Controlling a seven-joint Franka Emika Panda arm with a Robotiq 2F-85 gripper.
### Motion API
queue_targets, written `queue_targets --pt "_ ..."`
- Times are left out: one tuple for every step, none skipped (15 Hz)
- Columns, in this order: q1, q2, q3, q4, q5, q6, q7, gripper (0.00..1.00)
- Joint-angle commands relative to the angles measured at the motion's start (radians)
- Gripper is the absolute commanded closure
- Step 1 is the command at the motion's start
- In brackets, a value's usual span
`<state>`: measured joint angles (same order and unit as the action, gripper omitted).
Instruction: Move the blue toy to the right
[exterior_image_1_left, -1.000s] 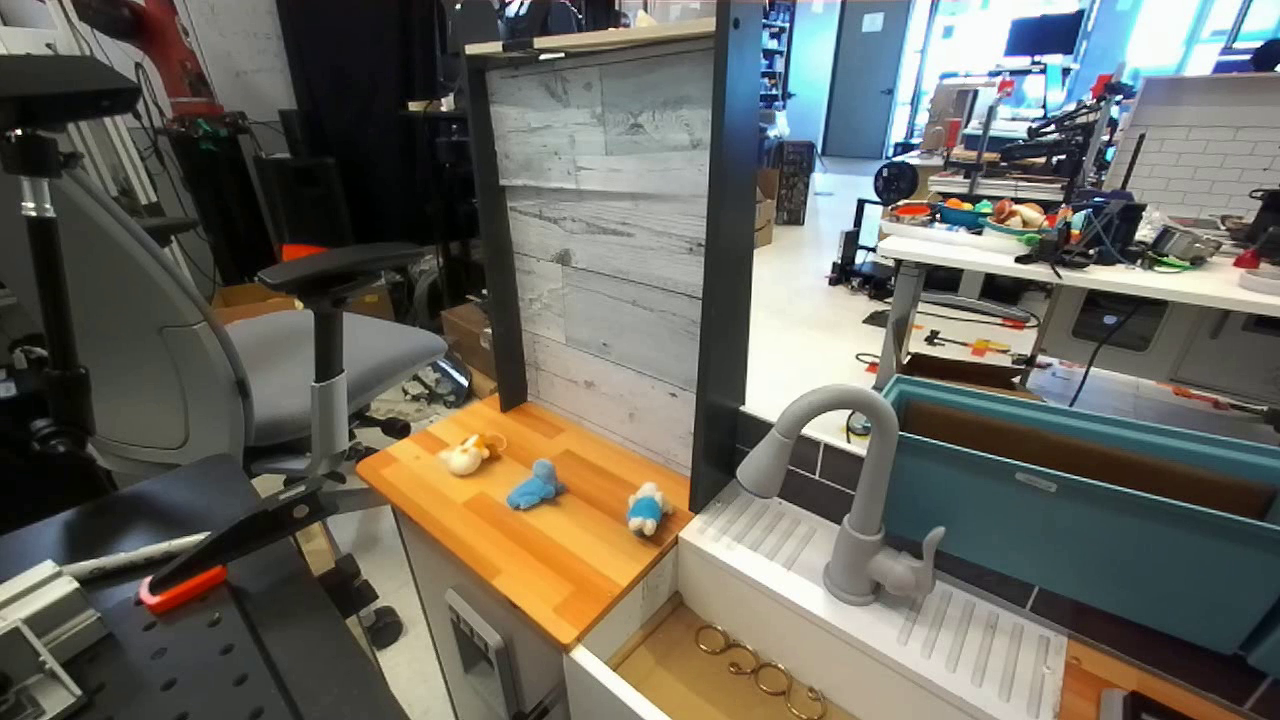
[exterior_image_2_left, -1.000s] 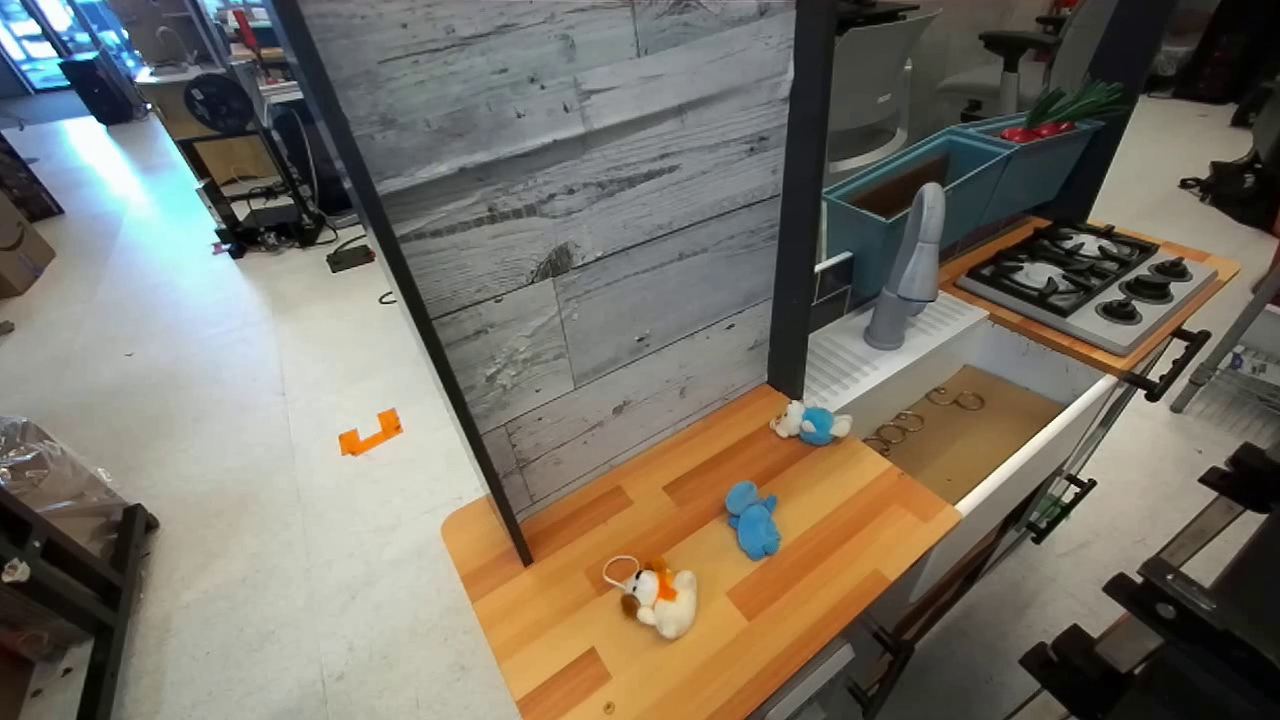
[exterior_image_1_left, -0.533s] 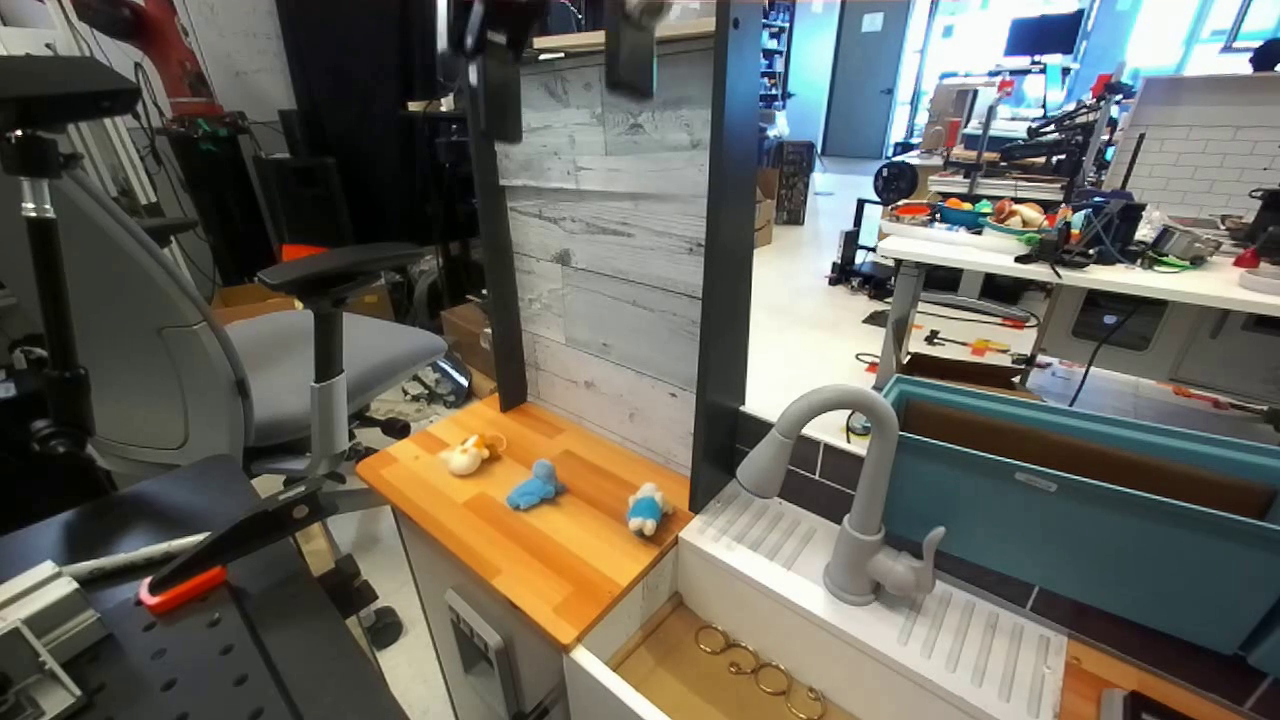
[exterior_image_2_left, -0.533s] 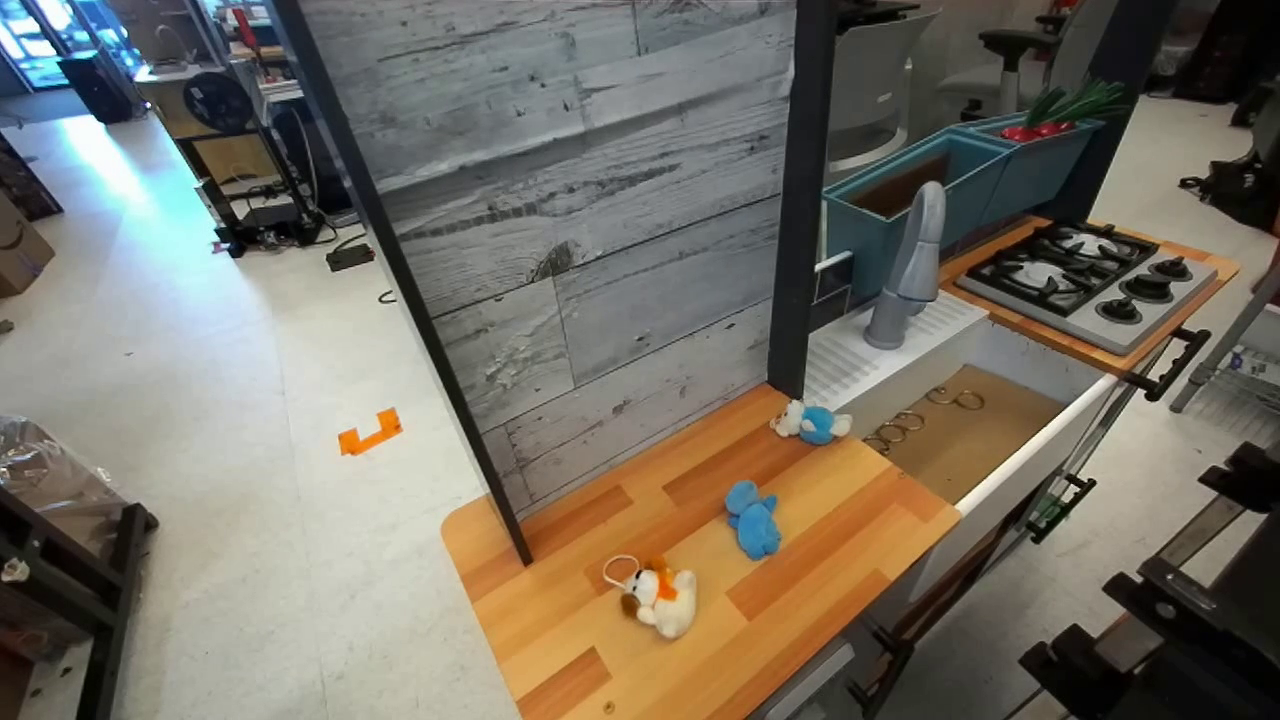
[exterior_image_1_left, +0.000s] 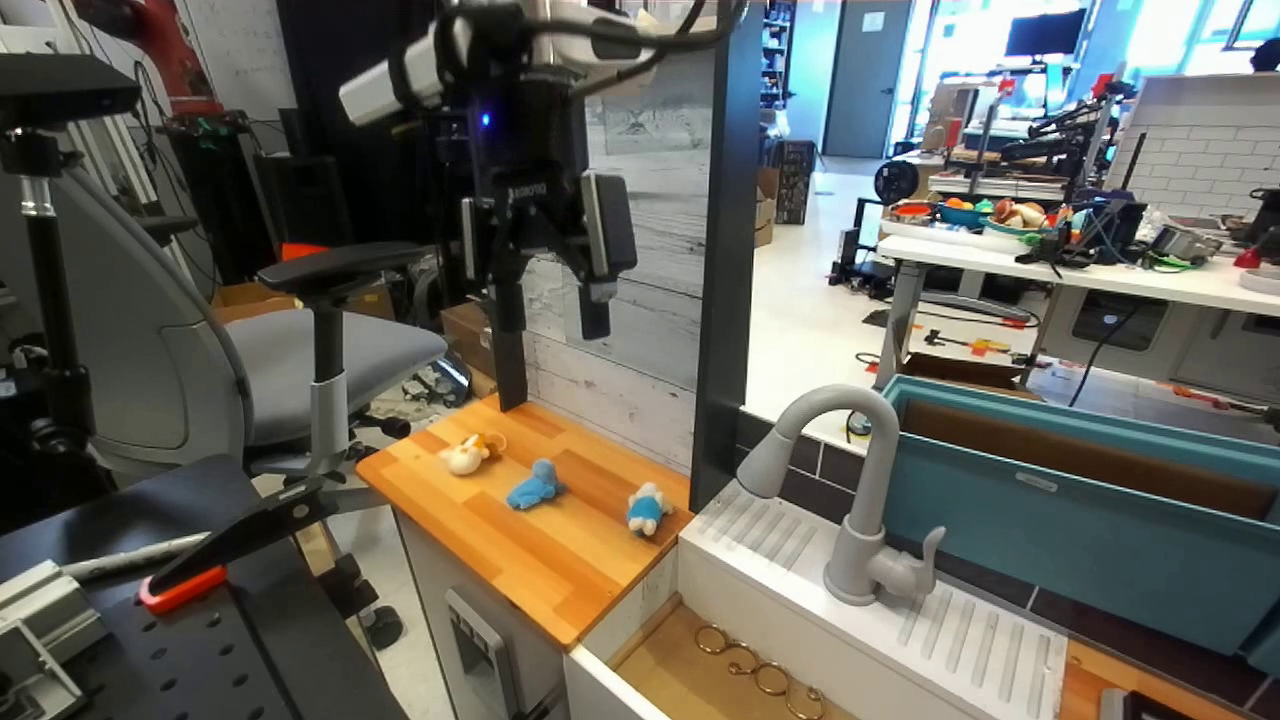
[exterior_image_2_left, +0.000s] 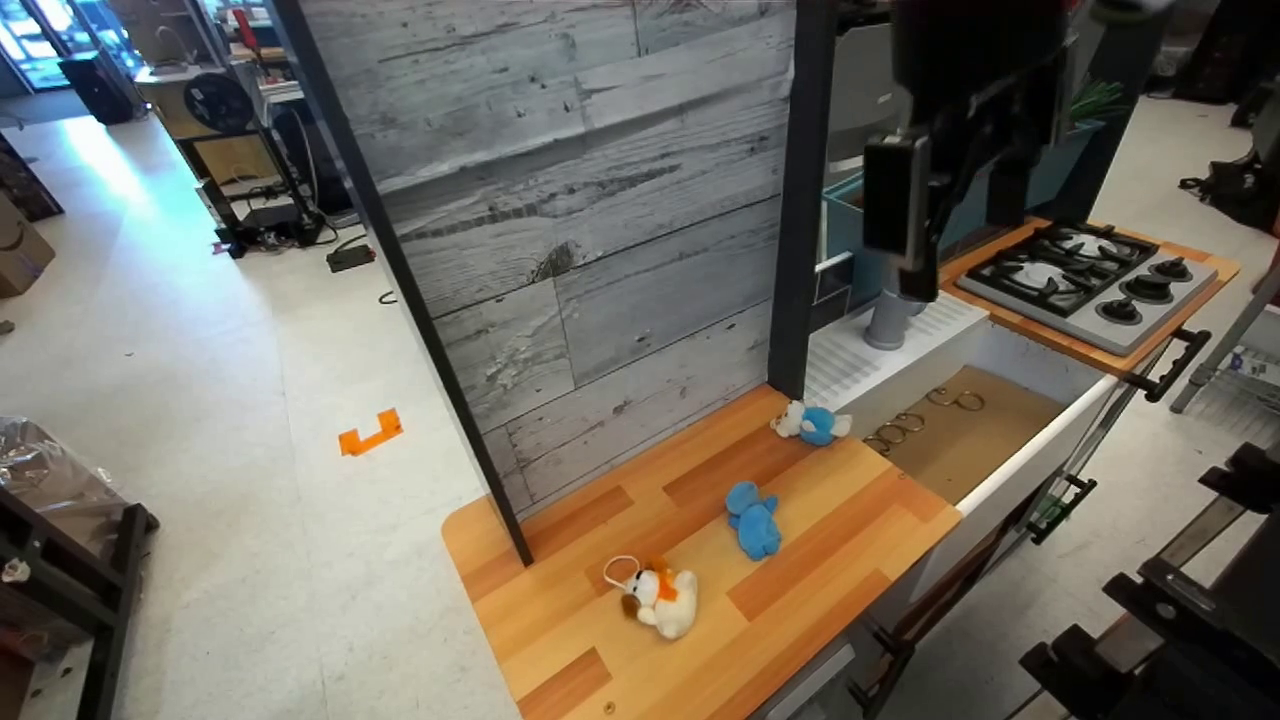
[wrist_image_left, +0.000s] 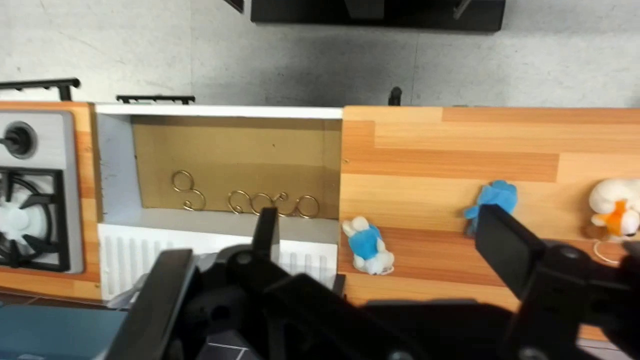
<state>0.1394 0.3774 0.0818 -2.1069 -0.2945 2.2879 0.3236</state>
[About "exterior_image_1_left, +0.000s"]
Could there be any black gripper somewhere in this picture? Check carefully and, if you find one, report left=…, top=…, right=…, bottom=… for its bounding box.
left=457, top=70, right=639, bottom=412

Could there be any cream yellow plush toy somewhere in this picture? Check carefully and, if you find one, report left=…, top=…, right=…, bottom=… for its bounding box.
left=437, top=428, right=508, bottom=480

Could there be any blue and white plush toy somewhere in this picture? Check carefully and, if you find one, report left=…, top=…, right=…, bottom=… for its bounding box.
left=624, top=480, right=677, bottom=543

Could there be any white toy sink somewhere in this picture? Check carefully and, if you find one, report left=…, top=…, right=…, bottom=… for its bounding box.
left=559, top=476, right=1071, bottom=720

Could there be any marble pattern backsplash panel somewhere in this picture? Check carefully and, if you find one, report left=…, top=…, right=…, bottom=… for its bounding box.
left=519, top=52, right=722, bottom=476

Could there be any wooden top kitchen cabinet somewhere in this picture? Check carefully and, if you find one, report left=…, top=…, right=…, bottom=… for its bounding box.
left=352, top=390, right=696, bottom=720

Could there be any grey door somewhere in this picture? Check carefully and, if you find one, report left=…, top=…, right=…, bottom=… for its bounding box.
left=821, top=0, right=921, bottom=163

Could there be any grey office chair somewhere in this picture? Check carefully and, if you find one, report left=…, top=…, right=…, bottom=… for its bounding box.
left=53, top=169, right=452, bottom=488

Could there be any grey faucet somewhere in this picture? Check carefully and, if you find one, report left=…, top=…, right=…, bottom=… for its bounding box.
left=733, top=378, right=953, bottom=610

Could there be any white cluttered work table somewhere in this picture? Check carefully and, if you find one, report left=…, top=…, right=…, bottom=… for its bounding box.
left=873, top=210, right=1280, bottom=390

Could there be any black perforated board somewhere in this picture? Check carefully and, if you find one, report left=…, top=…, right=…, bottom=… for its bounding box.
left=0, top=456, right=411, bottom=720

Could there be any dark computer monitor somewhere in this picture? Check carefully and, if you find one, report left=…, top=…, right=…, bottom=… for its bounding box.
left=1006, top=7, right=1093, bottom=59

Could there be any teal storage bin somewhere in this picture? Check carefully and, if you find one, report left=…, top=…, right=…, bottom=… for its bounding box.
left=878, top=373, right=1280, bottom=660

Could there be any silver aluminium block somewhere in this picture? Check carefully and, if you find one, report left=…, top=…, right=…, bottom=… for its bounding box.
left=0, top=554, right=112, bottom=720

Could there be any white brick pattern panel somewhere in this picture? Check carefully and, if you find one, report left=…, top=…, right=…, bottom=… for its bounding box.
left=1100, top=68, right=1280, bottom=223

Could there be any black vertical post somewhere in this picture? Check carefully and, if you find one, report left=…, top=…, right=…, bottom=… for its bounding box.
left=688, top=0, right=774, bottom=517

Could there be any black clamp with orange handle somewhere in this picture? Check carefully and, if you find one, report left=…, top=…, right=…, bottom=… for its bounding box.
left=136, top=480, right=352, bottom=619

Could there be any black camera stand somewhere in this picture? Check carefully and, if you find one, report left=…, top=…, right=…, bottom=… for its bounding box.
left=0, top=52, right=144, bottom=456

